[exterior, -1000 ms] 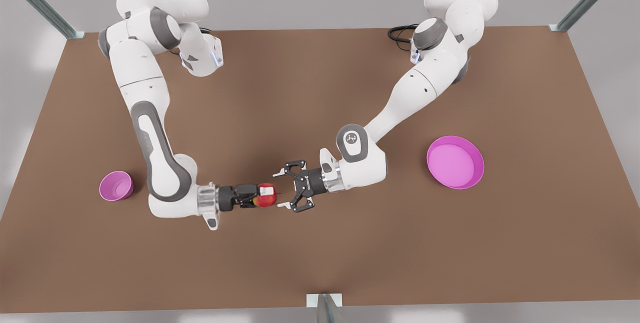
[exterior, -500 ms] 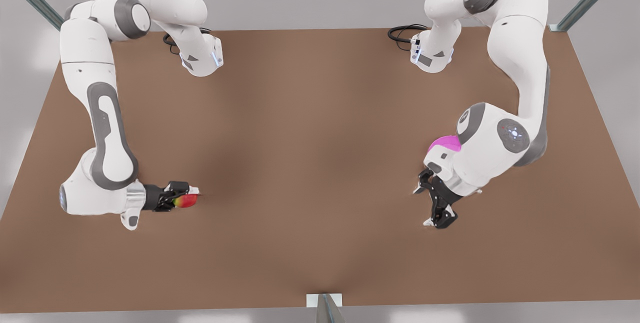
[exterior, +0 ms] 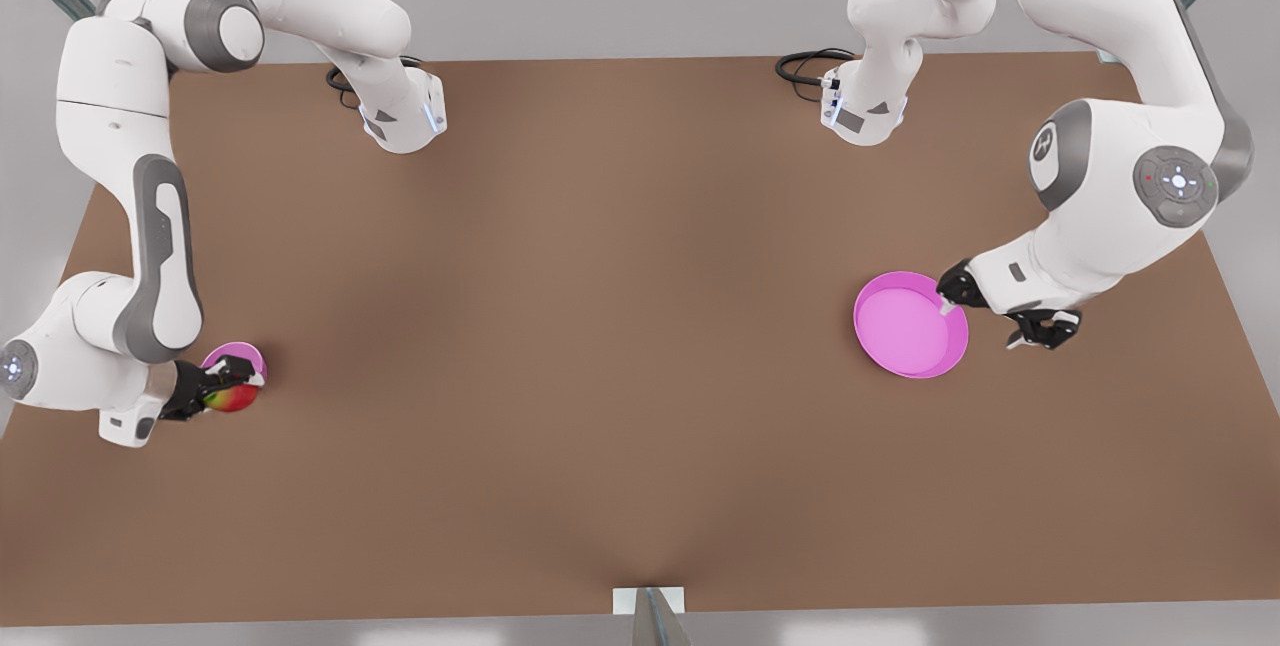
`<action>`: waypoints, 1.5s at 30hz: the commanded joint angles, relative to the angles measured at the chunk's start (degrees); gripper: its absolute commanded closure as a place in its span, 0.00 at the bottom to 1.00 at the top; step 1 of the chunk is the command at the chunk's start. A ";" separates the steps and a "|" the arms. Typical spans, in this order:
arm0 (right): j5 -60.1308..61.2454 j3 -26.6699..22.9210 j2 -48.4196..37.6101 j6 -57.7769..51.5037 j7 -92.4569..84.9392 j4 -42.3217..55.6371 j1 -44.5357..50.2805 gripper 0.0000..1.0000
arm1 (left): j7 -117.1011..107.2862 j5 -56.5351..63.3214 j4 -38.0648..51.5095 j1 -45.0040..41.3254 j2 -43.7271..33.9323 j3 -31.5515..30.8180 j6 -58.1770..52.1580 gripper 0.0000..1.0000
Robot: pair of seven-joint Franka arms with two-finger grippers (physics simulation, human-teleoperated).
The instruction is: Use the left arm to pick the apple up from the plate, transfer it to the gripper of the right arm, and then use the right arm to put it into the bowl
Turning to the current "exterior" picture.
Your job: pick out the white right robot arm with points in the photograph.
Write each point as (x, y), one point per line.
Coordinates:
(110, 106)

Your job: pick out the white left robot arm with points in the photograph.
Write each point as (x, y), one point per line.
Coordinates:
(1110, 156)

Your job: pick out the red green apple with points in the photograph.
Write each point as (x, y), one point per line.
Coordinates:
(235, 399)

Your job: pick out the large pink round dish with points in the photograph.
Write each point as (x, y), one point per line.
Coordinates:
(905, 328)

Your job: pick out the small pink round dish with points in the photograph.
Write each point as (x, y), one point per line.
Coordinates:
(240, 354)

